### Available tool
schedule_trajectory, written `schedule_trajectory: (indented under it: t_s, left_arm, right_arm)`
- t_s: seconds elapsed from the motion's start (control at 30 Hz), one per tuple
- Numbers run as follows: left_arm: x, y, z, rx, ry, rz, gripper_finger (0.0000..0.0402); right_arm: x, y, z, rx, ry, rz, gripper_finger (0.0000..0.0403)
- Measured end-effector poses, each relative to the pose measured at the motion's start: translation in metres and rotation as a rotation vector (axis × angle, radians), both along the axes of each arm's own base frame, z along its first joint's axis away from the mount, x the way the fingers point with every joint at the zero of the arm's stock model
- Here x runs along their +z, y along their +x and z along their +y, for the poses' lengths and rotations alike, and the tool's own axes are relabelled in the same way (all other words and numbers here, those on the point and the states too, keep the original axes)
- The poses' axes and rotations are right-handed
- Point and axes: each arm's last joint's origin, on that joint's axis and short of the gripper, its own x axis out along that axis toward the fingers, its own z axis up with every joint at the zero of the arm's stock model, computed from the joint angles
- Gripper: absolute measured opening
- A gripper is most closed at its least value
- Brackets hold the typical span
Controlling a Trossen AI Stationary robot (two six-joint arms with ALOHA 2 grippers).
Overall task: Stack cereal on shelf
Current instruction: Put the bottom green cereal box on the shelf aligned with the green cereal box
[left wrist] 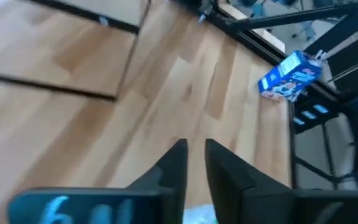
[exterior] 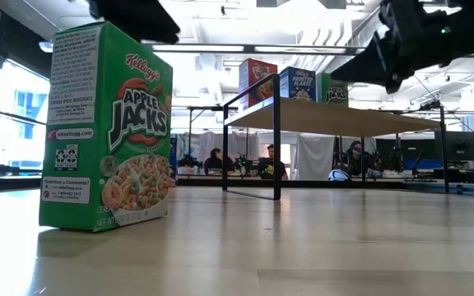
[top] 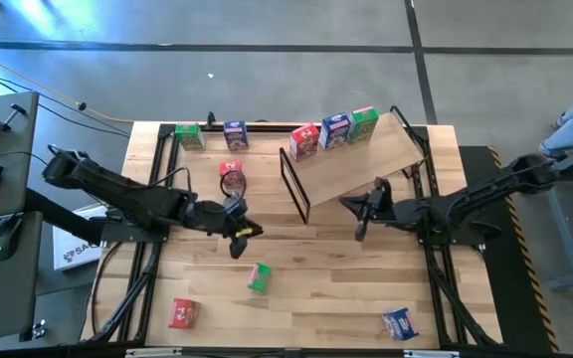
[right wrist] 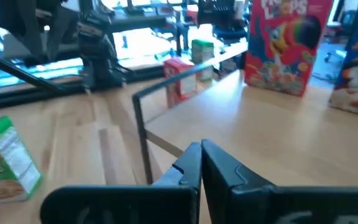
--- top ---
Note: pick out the tilted wooden shelf tray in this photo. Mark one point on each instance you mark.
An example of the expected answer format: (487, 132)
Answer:
(361, 164)

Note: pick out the black hazard striped floor mat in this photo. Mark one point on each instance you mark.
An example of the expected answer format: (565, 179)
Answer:
(510, 298)

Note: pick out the black computer mouse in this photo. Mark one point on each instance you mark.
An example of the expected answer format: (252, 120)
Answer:
(10, 231)

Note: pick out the black desk leg bar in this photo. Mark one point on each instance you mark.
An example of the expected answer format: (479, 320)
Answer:
(62, 216)

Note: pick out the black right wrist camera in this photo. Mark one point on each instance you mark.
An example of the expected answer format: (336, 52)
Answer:
(382, 200)

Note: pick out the black aluminium table frame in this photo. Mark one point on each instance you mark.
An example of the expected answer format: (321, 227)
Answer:
(166, 130)

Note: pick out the red cereal box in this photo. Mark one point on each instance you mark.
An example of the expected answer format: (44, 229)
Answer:
(183, 313)
(229, 167)
(304, 142)

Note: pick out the white printed cardboard box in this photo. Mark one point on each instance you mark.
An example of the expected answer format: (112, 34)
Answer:
(75, 256)

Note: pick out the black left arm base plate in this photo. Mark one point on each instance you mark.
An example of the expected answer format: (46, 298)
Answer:
(127, 235)

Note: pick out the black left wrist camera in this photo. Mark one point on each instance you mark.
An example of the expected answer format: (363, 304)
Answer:
(234, 205)

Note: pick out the green cereal box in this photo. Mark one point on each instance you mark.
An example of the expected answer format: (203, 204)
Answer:
(259, 277)
(190, 138)
(363, 124)

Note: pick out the silver aluminium bracket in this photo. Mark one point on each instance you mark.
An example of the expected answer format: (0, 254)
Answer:
(152, 353)
(431, 354)

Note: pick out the black table clamp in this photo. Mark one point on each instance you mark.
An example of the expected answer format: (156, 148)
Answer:
(210, 121)

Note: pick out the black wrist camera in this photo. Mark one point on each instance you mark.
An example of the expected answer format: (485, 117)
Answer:
(382, 200)
(234, 205)

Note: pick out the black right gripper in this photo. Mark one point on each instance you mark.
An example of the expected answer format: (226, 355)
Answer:
(378, 215)

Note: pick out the blue cereal box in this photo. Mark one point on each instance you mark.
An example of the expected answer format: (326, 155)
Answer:
(236, 135)
(335, 130)
(400, 323)

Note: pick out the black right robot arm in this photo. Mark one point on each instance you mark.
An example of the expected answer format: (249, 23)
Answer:
(490, 194)

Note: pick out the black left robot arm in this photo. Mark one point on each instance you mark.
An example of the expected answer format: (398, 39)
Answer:
(117, 194)

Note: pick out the dark grey desk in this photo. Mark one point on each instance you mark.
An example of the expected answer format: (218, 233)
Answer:
(13, 179)
(3, 298)

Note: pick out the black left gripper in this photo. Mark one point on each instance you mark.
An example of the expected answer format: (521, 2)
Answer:
(217, 223)

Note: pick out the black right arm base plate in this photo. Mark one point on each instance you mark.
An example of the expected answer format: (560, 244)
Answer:
(460, 239)

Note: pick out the small chrome caster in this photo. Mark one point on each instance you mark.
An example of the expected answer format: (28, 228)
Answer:
(38, 329)

